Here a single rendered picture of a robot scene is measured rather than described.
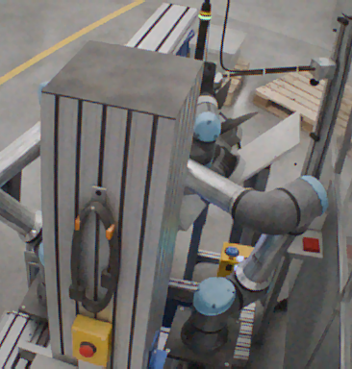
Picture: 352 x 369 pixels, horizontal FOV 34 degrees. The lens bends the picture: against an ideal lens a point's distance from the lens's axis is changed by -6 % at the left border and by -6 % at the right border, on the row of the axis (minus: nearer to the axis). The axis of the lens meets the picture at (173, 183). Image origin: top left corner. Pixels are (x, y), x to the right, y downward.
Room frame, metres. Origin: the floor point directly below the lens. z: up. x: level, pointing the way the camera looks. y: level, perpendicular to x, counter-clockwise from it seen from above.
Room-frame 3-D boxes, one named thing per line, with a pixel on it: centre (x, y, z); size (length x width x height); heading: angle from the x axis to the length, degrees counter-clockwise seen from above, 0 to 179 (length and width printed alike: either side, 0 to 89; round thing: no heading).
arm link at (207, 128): (1.51, -0.07, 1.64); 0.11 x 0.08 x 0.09; 5
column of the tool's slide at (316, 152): (2.33, -0.65, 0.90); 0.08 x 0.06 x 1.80; 30
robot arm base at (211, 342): (1.20, -0.17, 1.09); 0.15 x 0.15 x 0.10
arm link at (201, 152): (1.50, -0.06, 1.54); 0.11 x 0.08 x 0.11; 133
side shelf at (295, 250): (2.04, -0.58, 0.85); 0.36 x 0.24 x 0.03; 175
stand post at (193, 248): (2.10, -0.14, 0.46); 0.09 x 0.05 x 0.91; 175
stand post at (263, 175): (2.08, -0.37, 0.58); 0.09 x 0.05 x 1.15; 175
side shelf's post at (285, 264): (2.04, -0.58, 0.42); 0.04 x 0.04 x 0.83; 85
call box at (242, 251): (1.59, -0.29, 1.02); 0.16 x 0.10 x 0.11; 85
